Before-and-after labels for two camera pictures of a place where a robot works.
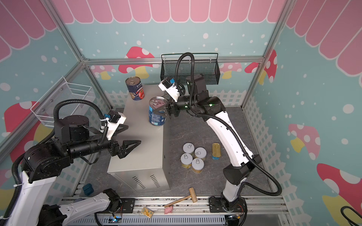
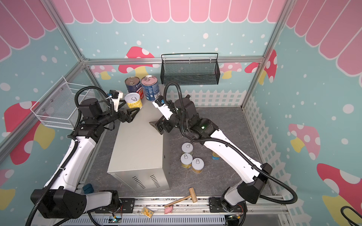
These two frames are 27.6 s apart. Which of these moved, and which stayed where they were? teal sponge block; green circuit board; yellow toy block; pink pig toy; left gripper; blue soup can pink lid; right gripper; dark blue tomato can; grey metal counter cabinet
Moved: blue soup can pink lid; right gripper; left gripper
Stayed: teal sponge block; dark blue tomato can; pink pig toy; grey metal counter cabinet; green circuit board; yellow toy block
